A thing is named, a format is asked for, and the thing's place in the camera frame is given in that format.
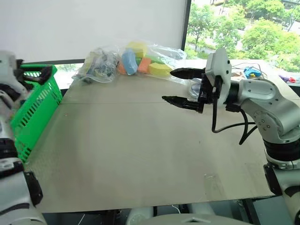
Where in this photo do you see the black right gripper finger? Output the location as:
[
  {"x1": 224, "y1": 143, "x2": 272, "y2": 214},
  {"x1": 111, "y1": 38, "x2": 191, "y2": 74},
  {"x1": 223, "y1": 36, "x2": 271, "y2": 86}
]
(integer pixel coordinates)
[
  {"x1": 162, "y1": 95, "x2": 200, "y2": 113},
  {"x1": 169, "y1": 67, "x2": 205, "y2": 79}
]

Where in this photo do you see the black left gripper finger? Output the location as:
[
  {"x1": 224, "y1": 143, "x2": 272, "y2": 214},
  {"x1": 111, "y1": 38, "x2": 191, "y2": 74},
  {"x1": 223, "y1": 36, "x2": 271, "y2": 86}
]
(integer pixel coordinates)
[
  {"x1": 21, "y1": 66, "x2": 53, "y2": 75},
  {"x1": 23, "y1": 73, "x2": 53, "y2": 85}
]

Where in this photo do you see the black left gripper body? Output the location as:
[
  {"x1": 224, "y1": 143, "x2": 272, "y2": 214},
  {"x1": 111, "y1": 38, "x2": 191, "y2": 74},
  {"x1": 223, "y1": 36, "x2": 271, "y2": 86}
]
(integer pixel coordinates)
[{"x1": 13, "y1": 59, "x2": 31, "y2": 94}]

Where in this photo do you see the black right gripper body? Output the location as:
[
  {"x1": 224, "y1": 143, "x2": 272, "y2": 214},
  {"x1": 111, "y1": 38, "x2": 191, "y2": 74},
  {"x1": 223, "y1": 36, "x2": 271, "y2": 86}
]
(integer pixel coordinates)
[{"x1": 195, "y1": 69, "x2": 223, "y2": 114}]

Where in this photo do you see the green plastic basket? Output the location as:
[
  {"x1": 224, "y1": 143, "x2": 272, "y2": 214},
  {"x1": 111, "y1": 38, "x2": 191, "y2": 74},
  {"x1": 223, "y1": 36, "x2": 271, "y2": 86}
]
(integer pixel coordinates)
[{"x1": 10, "y1": 64, "x2": 63, "y2": 164}]

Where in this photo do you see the grey item in clear wrap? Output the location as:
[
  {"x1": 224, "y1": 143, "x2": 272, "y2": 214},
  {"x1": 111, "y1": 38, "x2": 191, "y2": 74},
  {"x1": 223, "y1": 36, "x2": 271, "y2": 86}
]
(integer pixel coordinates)
[{"x1": 187, "y1": 82, "x2": 203, "y2": 99}]

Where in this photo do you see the yellow foam wedge block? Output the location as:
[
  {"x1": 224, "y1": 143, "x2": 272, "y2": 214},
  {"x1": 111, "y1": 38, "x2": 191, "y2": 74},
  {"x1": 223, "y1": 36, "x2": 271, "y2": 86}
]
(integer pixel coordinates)
[{"x1": 148, "y1": 62, "x2": 172, "y2": 76}]

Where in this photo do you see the clear bag of foam blocks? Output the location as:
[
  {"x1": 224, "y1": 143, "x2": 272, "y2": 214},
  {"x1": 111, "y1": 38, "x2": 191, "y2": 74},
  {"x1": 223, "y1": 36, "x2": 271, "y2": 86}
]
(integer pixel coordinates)
[{"x1": 118, "y1": 40, "x2": 188, "y2": 82}]

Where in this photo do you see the green foam block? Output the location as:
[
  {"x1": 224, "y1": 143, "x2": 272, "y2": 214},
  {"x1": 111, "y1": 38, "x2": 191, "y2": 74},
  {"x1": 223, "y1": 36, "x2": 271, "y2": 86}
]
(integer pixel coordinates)
[{"x1": 135, "y1": 54, "x2": 165, "y2": 66}]

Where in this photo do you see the large orange foam block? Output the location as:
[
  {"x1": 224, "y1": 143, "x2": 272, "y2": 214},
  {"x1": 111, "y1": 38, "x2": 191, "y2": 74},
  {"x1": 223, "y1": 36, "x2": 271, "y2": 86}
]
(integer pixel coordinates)
[{"x1": 137, "y1": 57, "x2": 152, "y2": 74}]

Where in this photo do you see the blue toy with yellow part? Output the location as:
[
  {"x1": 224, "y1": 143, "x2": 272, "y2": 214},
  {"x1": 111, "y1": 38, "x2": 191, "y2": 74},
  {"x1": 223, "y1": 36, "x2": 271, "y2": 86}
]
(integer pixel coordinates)
[{"x1": 243, "y1": 66, "x2": 261, "y2": 80}]

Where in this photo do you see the yellow foam round block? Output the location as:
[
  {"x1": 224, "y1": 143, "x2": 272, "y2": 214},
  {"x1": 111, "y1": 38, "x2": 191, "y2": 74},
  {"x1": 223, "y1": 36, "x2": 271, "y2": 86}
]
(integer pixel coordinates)
[{"x1": 126, "y1": 42, "x2": 149, "y2": 58}]

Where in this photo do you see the blue foam block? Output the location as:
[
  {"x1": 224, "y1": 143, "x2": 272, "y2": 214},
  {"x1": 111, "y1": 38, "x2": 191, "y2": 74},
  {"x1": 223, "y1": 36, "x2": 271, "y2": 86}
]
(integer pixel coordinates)
[{"x1": 121, "y1": 50, "x2": 139, "y2": 76}]

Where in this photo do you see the clear bag of dark parts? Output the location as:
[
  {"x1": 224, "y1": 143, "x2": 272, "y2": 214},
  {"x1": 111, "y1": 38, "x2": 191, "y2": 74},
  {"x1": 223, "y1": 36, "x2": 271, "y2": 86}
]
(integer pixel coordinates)
[{"x1": 72, "y1": 46, "x2": 120, "y2": 84}]

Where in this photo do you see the small orange foam block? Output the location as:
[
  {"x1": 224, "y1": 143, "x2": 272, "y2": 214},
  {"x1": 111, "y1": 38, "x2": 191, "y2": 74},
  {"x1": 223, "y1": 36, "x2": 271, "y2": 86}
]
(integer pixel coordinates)
[{"x1": 117, "y1": 60, "x2": 128, "y2": 75}]

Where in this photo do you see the white roller blind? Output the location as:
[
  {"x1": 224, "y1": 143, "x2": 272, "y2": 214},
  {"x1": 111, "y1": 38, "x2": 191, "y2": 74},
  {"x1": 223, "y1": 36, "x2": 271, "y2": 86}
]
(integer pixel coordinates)
[{"x1": 0, "y1": 0, "x2": 188, "y2": 64}]

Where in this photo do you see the clear tape scrap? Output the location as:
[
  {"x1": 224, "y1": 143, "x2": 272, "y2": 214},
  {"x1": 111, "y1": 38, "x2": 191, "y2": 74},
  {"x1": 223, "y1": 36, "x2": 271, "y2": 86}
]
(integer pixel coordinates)
[{"x1": 203, "y1": 172, "x2": 218, "y2": 181}]

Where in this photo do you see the purple and red toy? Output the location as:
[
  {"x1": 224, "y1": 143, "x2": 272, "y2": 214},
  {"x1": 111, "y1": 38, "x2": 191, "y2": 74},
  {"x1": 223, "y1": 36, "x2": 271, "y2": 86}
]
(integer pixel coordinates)
[{"x1": 278, "y1": 75, "x2": 297, "y2": 84}]

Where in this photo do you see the silver robot torso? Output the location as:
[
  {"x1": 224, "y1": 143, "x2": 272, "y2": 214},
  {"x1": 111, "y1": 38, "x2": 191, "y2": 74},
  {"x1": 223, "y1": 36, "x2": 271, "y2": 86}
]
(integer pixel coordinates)
[{"x1": 127, "y1": 202, "x2": 259, "y2": 225}]

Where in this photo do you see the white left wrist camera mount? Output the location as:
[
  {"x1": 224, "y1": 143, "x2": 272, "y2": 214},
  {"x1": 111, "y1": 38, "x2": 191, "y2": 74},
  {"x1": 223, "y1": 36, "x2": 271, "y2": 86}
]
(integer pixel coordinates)
[{"x1": 0, "y1": 50, "x2": 18, "y2": 79}]

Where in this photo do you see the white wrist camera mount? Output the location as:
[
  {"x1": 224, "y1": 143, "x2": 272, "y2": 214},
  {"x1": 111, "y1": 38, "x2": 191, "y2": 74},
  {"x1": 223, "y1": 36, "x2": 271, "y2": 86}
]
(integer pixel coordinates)
[
  {"x1": 0, "y1": 50, "x2": 18, "y2": 79},
  {"x1": 205, "y1": 48, "x2": 233, "y2": 104}
]

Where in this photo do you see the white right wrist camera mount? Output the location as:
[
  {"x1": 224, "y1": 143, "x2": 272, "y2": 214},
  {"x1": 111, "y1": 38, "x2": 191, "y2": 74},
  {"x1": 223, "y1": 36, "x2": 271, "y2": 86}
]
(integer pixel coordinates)
[{"x1": 205, "y1": 48, "x2": 233, "y2": 104}]

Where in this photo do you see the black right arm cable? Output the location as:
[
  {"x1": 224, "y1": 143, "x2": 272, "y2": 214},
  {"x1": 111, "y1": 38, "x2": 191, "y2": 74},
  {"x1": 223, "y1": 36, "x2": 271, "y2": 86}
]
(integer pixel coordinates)
[{"x1": 211, "y1": 77, "x2": 257, "y2": 145}]

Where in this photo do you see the black window frame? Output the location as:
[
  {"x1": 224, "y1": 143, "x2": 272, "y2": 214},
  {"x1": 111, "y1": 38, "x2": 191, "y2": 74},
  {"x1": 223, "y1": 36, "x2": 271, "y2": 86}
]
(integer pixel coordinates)
[{"x1": 180, "y1": 0, "x2": 192, "y2": 51}]

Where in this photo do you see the thin white cable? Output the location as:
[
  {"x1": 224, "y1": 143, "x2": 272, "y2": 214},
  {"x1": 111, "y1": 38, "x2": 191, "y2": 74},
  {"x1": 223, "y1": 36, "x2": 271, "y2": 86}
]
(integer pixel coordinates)
[{"x1": 231, "y1": 61, "x2": 269, "y2": 79}]

